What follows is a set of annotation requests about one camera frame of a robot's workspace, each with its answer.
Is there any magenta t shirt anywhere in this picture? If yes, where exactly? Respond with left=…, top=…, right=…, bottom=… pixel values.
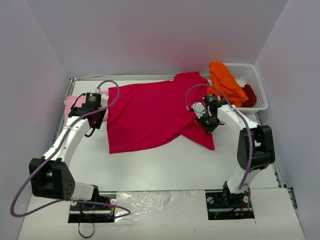
left=106, top=72, right=215, bottom=154

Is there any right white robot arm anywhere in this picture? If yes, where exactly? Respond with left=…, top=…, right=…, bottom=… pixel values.
left=191, top=94, right=275, bottom=207

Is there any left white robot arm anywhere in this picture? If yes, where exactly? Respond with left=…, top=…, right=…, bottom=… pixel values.
left=29, top=92, right=109, bottom=209

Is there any folded pink t shirt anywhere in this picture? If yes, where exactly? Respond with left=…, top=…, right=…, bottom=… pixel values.
left=63, top=92, right=110, bottom=122

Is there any orange t shirt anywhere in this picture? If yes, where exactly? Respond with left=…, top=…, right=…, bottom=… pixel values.
left=209, top=62, right=249, bottom=108

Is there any dark red t shirt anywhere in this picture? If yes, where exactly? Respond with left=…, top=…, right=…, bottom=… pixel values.
left=241, top=84, right=257, bottom=108

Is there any white plastic basket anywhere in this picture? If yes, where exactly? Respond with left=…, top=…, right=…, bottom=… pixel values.
left=224, top=63, right=268, bottom=115

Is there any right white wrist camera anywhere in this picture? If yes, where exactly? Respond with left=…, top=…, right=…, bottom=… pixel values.
left=189, top=101, right=208, bottom=120

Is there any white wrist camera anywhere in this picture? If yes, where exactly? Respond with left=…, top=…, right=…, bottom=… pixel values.
left=94, top=88, right=109, bottom=107
left=189, top=101, right=208, bottom=120

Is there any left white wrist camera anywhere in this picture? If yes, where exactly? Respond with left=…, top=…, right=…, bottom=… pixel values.
left=94, top=88, right=109, bottom=107

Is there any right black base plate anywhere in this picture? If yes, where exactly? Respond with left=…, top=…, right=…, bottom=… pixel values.
left=205, top=190, right=255, bottom=221

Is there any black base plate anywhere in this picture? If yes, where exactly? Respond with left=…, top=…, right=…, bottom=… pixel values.
left=67, top=202, right=115, bottom=224
left=205, top=190, right=255, bottom=221

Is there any thin black cable loop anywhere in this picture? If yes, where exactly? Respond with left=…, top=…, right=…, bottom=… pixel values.
left=77, top=209, right=96, bottom=238

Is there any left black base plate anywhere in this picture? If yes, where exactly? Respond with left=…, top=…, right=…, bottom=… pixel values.
left=67, top=202, right=115, bottom=224

